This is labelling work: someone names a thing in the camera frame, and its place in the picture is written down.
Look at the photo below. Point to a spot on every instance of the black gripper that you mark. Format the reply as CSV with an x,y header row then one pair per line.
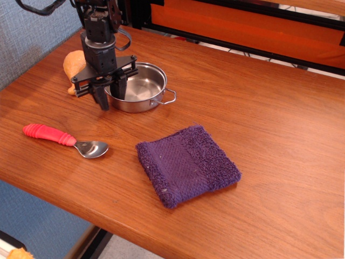
x,y
103,68

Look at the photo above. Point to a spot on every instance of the small stainless steel pot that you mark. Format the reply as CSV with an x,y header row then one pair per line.
x,y
145,90

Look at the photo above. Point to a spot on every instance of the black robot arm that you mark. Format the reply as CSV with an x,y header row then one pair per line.
x,y
101,37

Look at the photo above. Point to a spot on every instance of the toy chicken drumstick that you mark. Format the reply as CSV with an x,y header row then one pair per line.
x,y
74,63

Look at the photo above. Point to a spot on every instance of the purple terry cloth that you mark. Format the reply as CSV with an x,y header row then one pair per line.
x,y
185,165

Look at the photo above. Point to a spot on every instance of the orange toy at corner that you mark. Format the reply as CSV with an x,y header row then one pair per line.
x,y
19,254

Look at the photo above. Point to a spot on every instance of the red handled metal spoon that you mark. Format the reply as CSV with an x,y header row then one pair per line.
x,y
87,149

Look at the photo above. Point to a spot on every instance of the orange panel with black frame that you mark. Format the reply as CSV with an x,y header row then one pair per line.
x,y
291,31

